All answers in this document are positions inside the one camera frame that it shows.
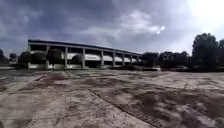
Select long building with pillars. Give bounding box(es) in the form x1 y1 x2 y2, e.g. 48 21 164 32
27 39 144 71

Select stained concrete pavement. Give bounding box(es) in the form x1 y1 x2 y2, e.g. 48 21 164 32
0 67 224 128

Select small dark trees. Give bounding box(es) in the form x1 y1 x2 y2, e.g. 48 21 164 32
0 48 30 69

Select row of dark trees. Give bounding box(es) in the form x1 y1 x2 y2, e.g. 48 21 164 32
139 32 224 72

